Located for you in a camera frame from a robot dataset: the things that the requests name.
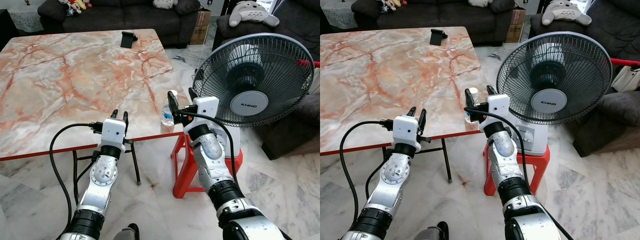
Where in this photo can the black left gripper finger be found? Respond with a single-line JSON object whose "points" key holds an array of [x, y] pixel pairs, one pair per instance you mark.
{"points": [[422, 119], [411, 112], [114, 115], [125, 117]]}

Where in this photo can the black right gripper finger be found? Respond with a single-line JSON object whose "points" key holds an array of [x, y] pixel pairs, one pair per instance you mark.
{"points": [[491, 90], [173, 105], [470, 100], [193, 95]]}

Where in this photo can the clear plastic water bottle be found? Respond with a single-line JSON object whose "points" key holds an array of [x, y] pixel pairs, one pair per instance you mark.
{"points": [[167, 117], [474, 95]]}

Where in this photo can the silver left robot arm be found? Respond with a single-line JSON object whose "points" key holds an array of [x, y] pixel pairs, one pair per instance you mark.
{"points": [[102, 175], [392, 175]]}

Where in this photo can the white table fan black grille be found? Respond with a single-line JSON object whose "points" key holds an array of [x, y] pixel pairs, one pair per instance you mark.
{"points": [[250, 102], [550, 100]]}

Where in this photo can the red plastic stool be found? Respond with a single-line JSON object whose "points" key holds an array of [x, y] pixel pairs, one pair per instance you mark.
{"points": [[537, 165], [182, 175]]}

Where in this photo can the brown upright cardboard box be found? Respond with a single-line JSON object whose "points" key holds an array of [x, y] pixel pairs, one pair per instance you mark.
{"points": [[515, 27], [200, 30]]}

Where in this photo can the small black phone stand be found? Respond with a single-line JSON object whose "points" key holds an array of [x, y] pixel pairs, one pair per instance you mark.
{"points": [[438, 37], [128, 40]]}

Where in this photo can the dark grey sofa cushion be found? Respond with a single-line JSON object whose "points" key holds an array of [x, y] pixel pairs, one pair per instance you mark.
{"points": [[187, 6], [502, 5]]}

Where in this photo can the white plush toy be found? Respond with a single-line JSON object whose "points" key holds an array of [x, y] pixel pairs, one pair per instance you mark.
{"points": [[165, 4], [480, 2]]}

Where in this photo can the dark grey long sofa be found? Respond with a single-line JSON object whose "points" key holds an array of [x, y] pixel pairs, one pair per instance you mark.
{"points": [[120, 17], [435, 17]]}

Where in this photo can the grey robot leg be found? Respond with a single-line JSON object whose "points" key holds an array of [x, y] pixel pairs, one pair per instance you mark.
{"points": [[432, 232], [127, 232]]}

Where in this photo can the grey Totoro plush toy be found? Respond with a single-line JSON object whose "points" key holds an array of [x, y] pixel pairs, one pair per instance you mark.
{"points": [[250, 12], [565, 11]]}

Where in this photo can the white bag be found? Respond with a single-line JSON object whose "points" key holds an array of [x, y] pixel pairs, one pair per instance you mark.
{"points": [[316, 80], [627, 79]]}

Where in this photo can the dark grey ottoman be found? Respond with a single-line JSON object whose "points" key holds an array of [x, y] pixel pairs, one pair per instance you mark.
{"points": [[295, 130], [610, 125]]}

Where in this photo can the colourful plush toys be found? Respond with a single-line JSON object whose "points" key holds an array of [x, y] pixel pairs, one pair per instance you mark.
{"points": [[75, 5], [392, 4]]}

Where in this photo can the red bar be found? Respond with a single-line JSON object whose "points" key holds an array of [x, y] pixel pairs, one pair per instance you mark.
{"points": [[307, 63], [625, 62]]}

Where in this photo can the white lace cloth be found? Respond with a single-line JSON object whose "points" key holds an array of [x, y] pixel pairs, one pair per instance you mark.
{"points": [[337, 17], [25, 19]]}

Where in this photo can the dark grey armchair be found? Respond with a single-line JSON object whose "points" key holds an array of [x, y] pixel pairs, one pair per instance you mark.
{"points": [[615, 25], [295, 20]]}

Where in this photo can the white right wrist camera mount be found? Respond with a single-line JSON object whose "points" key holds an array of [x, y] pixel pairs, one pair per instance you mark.
{"points": [[206, 110], [497, 107]]}

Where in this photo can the black metal table leg frame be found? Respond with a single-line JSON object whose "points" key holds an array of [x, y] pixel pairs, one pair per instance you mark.
{"points": [[135, 165], [446, 160]]}

